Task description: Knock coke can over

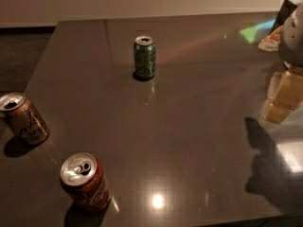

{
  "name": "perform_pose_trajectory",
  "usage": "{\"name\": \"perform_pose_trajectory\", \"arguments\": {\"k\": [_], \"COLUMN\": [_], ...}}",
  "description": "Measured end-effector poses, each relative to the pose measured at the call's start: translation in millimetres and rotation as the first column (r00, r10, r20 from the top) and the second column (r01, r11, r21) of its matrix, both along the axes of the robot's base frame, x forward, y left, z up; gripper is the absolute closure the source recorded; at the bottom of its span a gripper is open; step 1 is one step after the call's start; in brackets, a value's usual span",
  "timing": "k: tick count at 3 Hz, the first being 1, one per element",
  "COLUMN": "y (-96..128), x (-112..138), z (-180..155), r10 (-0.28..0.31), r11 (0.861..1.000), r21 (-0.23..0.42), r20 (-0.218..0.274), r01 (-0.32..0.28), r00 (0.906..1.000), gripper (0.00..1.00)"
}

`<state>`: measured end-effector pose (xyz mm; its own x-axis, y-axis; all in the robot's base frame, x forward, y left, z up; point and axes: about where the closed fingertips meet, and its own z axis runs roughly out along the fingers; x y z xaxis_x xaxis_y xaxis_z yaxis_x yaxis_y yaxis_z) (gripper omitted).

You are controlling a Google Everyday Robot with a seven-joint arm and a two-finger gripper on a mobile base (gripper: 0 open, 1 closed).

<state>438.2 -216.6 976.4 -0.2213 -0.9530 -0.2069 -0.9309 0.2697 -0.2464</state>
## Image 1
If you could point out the green soda can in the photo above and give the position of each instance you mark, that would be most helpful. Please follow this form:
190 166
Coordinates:
144 57

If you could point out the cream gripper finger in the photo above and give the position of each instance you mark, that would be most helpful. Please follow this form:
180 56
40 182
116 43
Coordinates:
273 112
286 89

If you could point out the red coke can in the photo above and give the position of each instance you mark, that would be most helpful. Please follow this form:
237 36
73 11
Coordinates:
83 179

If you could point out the brown LaCroix can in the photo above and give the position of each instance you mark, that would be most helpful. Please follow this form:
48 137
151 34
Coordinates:
23 119

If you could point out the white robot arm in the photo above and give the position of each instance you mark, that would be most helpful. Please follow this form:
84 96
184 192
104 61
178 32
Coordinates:
287 40

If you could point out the dark box at table corner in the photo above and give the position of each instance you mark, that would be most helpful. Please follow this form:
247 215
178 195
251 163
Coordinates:
286 9

